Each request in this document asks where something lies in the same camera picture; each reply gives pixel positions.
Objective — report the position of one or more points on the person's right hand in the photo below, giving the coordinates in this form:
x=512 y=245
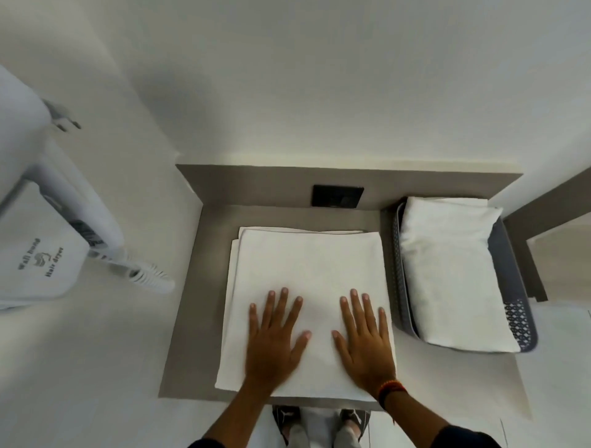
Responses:
x=367 y=353

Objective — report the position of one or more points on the person's left hand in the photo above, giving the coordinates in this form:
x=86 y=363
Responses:
x=271 y=348

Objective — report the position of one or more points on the person's left middle finger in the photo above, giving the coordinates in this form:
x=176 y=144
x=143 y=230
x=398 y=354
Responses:
x=282 y=307

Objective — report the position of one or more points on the person's left little finger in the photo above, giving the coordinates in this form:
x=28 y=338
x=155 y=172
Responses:
x=254 y=318

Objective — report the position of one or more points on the person's right little finger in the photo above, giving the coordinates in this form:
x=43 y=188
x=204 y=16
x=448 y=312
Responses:
x=384 y=325

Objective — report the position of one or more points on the person's right thumb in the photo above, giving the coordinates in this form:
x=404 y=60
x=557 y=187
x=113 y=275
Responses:
x=340 y=346

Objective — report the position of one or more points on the person's right middle finger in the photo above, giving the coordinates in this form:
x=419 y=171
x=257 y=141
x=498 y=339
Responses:
x=358 y=311

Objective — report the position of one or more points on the person's left thumb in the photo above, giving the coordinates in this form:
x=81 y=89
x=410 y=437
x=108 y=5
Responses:
x=302 y=344

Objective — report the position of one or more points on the person's left forearm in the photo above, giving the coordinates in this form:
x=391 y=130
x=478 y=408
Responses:
x=240 y=420

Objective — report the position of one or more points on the person's right forearm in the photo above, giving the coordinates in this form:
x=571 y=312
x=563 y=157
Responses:
x=415 y=424

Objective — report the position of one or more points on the person's right dark shoe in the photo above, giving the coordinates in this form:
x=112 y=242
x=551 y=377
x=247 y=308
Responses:
x=358 y=422

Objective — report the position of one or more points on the person's dark shoe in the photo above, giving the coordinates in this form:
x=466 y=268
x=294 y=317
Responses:
x=281 y=420
x=358 y=422

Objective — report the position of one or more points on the person's left dark shoe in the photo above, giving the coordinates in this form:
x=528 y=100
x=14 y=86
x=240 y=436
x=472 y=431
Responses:
x=281 y=420

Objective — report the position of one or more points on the person's light trousers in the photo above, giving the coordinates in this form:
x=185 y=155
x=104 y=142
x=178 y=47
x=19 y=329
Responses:
x=318 y=429

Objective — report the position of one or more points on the thick white folded towel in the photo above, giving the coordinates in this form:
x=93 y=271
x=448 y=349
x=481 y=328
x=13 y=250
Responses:
x=455 y=272

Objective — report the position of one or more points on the grey plastic basket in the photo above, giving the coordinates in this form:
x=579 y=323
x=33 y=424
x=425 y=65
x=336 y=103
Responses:
x=519 y=323

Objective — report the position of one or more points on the white hair dryer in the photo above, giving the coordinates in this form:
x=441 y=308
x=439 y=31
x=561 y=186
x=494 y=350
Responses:
x=69 y=194

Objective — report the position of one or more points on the black wall socket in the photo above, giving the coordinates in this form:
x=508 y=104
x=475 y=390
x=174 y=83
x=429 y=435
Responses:
x=337 y=195

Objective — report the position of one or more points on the grey-brown wooden frame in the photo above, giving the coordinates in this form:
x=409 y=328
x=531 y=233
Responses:
x=526 y=230

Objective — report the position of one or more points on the white hair dryer wall holder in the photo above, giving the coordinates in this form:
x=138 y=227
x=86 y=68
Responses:
x=37 y=258

